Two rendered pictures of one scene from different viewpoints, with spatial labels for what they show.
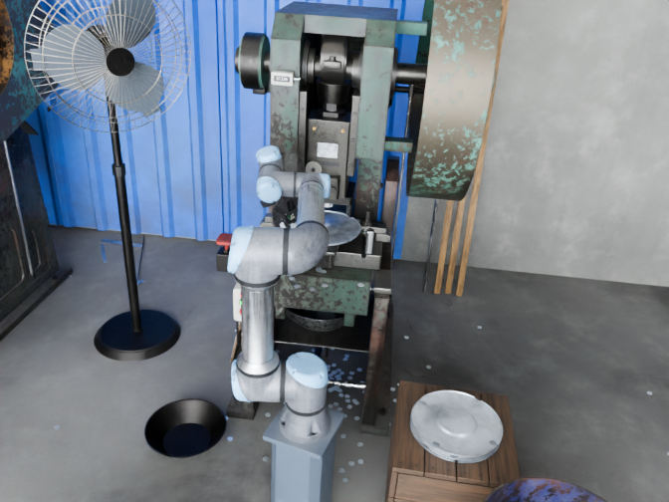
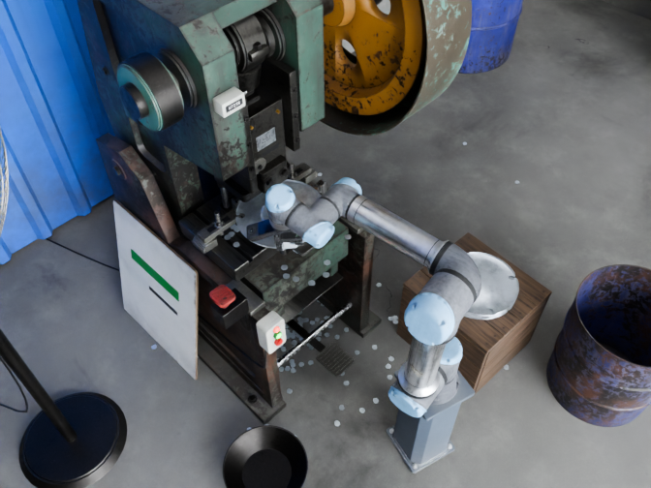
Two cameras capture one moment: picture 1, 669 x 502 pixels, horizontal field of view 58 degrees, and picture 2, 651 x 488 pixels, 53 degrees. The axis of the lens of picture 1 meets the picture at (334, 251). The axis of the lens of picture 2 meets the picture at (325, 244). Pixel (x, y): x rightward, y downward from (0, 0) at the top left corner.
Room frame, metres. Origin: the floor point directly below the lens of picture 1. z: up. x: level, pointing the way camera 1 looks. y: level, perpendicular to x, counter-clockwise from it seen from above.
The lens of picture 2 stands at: (0.93, 1.01, 2.30)
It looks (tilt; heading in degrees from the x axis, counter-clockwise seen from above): 50 degrees down; 312
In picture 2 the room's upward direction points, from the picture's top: 1 degrees counter-clockwise
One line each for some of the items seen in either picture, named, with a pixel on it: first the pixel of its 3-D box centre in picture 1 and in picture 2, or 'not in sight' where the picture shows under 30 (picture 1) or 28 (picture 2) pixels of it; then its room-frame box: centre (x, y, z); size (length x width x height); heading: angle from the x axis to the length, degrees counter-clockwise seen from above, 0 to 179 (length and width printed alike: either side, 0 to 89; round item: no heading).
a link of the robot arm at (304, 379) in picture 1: (304, 379); (439, 356); (1.34, 0.06, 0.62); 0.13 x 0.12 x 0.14; 93
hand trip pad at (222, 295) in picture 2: (226, 246); (223, 301); (1.90, 0.39, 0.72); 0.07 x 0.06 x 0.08; 176
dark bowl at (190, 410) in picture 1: (186, 432); (265, 469); (1.68, 0.51, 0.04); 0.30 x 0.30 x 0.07
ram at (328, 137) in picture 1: (329, 153); (257, 139); (2.07, 0.04, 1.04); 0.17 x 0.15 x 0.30; 176
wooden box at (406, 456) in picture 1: (447, 466); (469, 313); (1.47, -0.43, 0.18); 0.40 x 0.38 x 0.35; 173
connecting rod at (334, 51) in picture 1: (334, 85); (239, 66); (2.11, 0.04, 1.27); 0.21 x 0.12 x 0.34; 176
